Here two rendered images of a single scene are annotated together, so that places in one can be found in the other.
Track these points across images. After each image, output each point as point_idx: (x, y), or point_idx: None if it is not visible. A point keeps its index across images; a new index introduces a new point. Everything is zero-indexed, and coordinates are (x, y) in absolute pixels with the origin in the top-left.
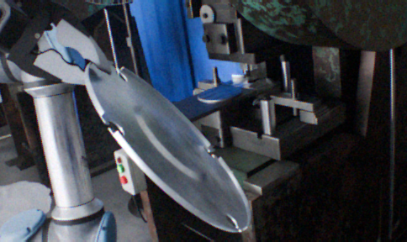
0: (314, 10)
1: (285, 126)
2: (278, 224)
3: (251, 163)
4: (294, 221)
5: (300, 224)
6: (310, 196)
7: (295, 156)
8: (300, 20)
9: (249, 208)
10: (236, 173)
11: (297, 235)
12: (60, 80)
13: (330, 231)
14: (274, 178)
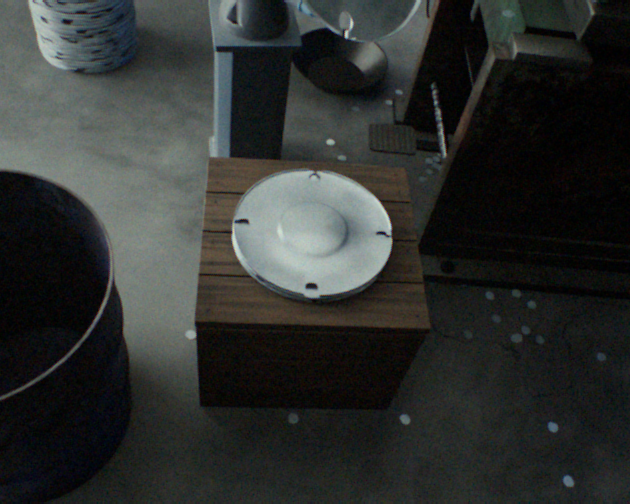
0: None
1: (626, 5)
2: (518, 111)
3: (546, 21)
4: (543, 124)
5: (550, 134)
6: (584, 111)
7: (613, 53)
8: None
9: (394, 32)
10: (520, 20)
11: (537, 142)
12: None
13: (592, 175)
14: (544, 53)
